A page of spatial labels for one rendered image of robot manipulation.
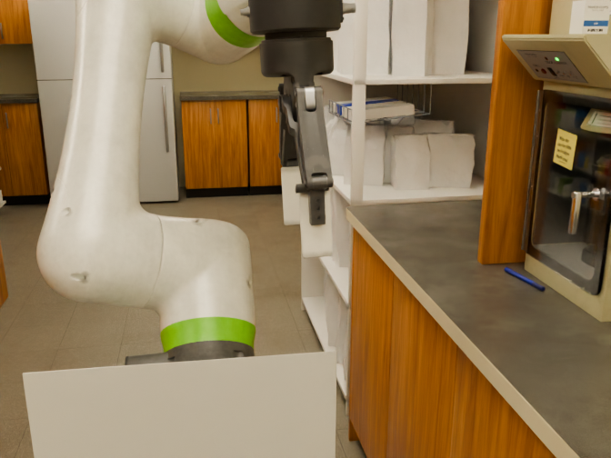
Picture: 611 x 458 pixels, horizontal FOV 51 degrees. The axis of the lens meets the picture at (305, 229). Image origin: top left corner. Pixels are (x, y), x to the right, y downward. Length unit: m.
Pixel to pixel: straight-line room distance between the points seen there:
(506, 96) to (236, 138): 4.72
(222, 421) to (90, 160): 0.37
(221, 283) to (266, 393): 0.20
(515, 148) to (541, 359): 0.61
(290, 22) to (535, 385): 0.78
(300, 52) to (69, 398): 0.43
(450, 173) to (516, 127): 1.00
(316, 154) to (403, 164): 1.96
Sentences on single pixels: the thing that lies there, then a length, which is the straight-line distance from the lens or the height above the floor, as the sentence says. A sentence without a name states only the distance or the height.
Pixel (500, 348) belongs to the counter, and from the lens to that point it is 1.29.
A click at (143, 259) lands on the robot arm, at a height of 1.24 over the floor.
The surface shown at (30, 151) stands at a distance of 6.34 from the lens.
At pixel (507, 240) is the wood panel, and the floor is 1.00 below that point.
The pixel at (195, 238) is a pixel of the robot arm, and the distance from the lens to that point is 0.87.
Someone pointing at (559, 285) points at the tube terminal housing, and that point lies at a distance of 1.58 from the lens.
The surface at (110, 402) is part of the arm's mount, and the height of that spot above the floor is 1.14.
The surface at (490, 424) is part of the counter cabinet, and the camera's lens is 1.35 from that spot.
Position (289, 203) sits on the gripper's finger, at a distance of 0.76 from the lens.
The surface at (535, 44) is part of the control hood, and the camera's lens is 1.45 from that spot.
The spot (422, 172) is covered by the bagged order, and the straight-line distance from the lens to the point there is 2.57.
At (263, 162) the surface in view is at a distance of 6.24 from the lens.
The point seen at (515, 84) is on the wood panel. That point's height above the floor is 1.40.
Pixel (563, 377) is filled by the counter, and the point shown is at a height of 0.94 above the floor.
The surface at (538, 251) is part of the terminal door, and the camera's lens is 1.63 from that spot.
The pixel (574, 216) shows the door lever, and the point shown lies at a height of 1.16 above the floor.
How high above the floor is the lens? 1.51
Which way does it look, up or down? 17 degrees down
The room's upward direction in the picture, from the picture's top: straight up
